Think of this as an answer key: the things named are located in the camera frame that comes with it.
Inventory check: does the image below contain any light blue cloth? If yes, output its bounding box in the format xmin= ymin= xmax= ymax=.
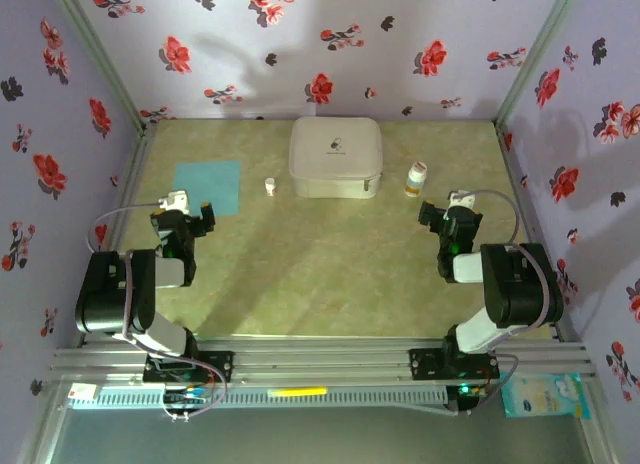
xmin=172 ymin=159 xmax=242 ymax=216

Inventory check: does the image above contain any white capped amber pill bottle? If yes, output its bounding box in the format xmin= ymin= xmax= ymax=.
xmin=403 ymin=161 xmax=429 ymax=198

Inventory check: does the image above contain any white zippered medicine case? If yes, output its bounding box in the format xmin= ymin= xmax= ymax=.
xmin=288 ymin=116 xmax=385 ymax=200

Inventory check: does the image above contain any small white box red label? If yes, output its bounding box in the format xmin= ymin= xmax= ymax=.
xmin=68 ymin=382 xmax=99 ymax=403

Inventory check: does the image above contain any blue wet wipes pack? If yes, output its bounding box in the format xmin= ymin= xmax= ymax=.
xmin=501 ymin=372 xmax=593 ymax=420

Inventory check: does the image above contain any yellow label strip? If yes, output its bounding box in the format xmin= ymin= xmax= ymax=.
xmin=268 ymin=386 xmax=329 ymax=398

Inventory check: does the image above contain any aluminium side rail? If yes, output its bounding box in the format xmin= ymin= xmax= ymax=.
xmin=73 ymin=123 xmax=157 ymax=348
xmin=494 ymin=123 xmax=576 ymax=344

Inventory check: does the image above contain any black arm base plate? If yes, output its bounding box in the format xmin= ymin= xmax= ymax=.
xmin=408 ymin=347 xmax=501 ymax=382
xmin=143 ymin=350 xmax=235 ymax=384

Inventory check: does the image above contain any small electronics board with wires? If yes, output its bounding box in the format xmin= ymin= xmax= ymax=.
xmin=160 ymin=383 xmax=214 ymax=423
xmin=446 ymin=380 xmax=490 ymax=415

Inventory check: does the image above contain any aluminium corner post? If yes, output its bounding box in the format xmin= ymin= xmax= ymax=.
xmin=493 ymin=0 xmax=585 ymax=128
xmin=47 ymin=0 xmax=154 ymax=133

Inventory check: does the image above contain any aluminium front rail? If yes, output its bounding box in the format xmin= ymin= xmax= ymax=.
xmin=49 ymin=336 xmax=596 ymax=383

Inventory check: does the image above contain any grey slotted cable duct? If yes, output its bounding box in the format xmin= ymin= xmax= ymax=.
xmin=67 ymin=386 xmax=449 ymax=410

